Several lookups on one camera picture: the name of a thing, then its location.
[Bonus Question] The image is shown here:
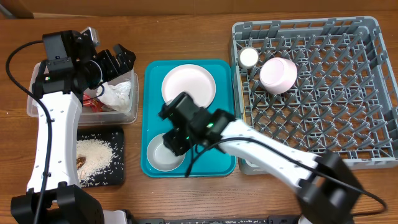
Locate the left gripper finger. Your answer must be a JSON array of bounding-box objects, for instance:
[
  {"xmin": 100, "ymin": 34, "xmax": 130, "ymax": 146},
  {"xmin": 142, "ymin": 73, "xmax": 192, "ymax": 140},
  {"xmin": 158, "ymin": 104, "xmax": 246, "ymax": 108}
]
[
  {"xmin": 123, "ymin": 51, "xmax": 136, "ymax": 70},
  {"xmin": 113, "ymin": 44, "xmax": 128, "ymax": 61}
]

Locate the white bowl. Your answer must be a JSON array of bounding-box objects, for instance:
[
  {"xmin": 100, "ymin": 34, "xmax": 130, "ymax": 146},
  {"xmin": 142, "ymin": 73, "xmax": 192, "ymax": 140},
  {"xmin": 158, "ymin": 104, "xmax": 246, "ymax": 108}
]
[{"xmin": 147, "ymin": 134, "xmax": 185, "ymax": 172}]

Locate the white napkin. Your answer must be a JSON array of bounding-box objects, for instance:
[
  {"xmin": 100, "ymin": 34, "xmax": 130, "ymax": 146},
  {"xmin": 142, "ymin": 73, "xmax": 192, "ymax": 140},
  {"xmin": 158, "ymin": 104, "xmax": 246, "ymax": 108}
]
[{"xmin": 97, "ymin": 81, "xmax": 131, "ymax": 111}]

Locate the red ketchup packet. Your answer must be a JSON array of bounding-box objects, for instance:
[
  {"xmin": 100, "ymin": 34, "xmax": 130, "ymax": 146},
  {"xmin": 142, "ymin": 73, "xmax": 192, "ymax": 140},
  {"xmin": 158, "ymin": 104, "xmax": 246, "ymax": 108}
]
[{"xmin": 83, "ymin": 94, "xmax": 104, "ymax": 113}]

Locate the pink round plate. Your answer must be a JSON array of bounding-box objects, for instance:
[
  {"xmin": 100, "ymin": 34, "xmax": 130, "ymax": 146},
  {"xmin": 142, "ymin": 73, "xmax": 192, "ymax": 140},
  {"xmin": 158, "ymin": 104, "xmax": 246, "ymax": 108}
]
[{"xmin": 161, "ymin": 64, "xmax": 216, "ymax": 108}]

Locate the rice and food scrap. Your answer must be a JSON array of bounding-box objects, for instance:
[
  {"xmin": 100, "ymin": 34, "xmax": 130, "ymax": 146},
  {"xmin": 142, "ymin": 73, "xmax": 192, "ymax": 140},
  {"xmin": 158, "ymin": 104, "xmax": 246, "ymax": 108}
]
[{"xmin": 76, "ymin": 133, "xmax": 124, "ymax": 187}]

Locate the white paper cup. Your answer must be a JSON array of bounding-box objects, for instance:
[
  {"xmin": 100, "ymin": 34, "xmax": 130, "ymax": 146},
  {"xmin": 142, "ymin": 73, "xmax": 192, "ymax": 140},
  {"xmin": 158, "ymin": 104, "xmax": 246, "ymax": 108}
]
[{"xmin": 238, "ymin": 47, "xmax": 259, "ymax": 69}]

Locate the pink bowl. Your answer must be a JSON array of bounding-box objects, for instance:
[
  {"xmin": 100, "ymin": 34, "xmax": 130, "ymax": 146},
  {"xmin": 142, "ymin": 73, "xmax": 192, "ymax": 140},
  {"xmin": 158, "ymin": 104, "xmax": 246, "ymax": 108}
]
[{"xmin": 259, "ymin": 57, "xmax": 298, "ymax": 94}]

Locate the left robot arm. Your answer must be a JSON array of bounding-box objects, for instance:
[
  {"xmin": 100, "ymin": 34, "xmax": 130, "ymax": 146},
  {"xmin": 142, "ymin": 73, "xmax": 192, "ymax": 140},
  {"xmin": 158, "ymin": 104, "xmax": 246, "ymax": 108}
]
[{"xmin": 11, "ymin": 28, "xmax": 136, "ymax": 223}]

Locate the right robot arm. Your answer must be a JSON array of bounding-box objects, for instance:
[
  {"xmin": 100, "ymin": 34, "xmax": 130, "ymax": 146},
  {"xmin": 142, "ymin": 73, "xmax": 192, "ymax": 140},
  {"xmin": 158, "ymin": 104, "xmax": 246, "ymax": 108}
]
[{"xmin": 159, "ymin": 92, "xmax": 363, "ymax": 223}]

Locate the grey dishwasher rack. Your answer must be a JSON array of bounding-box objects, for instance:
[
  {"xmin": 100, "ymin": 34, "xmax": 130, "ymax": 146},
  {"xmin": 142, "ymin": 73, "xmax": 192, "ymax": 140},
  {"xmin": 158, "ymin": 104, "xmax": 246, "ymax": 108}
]
[{"xmin": 231, "ymin": 16, "xmax": 397, "ymax": 169}]

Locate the clear plastic bin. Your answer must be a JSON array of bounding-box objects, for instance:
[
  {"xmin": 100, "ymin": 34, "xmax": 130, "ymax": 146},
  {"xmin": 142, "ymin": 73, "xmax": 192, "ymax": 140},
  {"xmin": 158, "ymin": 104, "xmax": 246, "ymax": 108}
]
[{"xmin": 26, "ymin": 62, "xmax": 139, "ymax": 126}]

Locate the teal plastic tray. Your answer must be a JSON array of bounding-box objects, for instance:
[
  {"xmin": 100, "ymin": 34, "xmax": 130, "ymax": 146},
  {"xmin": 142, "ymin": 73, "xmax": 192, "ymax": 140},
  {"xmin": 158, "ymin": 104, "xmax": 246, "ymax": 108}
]
[{"xmin": 141, "ymin": 59, "xmax": 236, "ymax": 178}]

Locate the black plastic tray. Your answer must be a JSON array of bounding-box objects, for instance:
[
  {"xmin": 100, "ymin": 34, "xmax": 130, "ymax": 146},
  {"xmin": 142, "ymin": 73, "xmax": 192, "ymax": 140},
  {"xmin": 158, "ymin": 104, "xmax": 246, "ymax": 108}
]
[{"xmin": 76, "ymin": 125, "xmax": 126, "ymax": 188}]

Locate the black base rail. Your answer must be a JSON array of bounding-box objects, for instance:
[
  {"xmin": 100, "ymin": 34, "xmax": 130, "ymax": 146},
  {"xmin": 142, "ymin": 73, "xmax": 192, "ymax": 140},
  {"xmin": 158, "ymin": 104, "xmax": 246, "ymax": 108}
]
[{"xmin": 137, "ymin": 215, "xmax": 300, "ymax": 224}]

